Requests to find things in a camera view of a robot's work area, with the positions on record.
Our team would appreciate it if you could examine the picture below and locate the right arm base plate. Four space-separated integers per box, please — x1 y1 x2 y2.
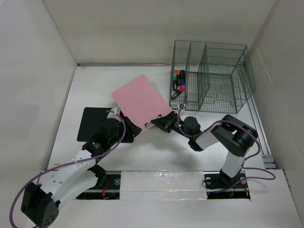
201 172 250 200

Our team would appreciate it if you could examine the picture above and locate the orange highlighter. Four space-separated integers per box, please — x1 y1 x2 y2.
176 70 181 79

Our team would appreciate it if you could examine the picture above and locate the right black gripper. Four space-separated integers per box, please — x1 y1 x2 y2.
151 111 192 139

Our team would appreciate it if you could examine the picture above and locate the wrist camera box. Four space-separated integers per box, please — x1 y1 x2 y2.
177 103 187 116
106 106 121 121

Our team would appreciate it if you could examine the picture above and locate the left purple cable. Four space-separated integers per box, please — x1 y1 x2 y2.
9 108 126 228

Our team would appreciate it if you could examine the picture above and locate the green highlighter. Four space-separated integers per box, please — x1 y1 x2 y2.
173 76 178 91

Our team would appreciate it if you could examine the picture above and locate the black mat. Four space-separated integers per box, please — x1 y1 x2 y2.
77 107 110 142

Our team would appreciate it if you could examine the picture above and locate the blue highlighter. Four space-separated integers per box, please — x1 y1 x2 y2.
180 70 186 78

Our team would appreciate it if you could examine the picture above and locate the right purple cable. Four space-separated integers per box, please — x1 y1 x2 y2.
177 102 276 193

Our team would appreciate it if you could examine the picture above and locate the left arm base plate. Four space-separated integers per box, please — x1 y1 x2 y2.
76 172 121 200

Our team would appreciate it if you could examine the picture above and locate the purple highlighter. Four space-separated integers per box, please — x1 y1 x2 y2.
178 77 185 86

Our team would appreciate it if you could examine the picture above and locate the pink clipboard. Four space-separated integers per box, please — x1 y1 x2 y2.
112 75 172 132

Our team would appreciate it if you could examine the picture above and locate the purple cable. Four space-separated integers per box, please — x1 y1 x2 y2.
177 102 276 193
9 108 126 228

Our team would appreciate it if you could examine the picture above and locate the green clipboard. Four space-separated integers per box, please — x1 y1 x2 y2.
151 81 160 93

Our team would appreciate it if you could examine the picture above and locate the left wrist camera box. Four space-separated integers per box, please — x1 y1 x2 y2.
106 106 121 121

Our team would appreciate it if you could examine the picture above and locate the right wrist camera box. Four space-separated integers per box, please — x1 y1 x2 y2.
177 103 187 116

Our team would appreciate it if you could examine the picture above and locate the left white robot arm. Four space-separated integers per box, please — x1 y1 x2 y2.
20 110 142 228

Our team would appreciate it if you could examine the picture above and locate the green wire mesh organizer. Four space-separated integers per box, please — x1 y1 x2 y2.
169 40 256 114

